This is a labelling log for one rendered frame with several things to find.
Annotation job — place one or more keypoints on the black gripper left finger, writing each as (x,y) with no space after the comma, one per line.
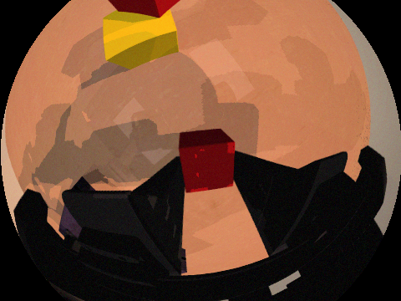
(152,212)

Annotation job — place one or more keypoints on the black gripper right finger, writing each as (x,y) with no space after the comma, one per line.
(277,196)

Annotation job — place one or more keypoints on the yellow cube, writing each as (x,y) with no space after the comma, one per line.
(132,39)

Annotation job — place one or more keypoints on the red cube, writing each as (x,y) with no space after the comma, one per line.
(155,8)
(207,159)

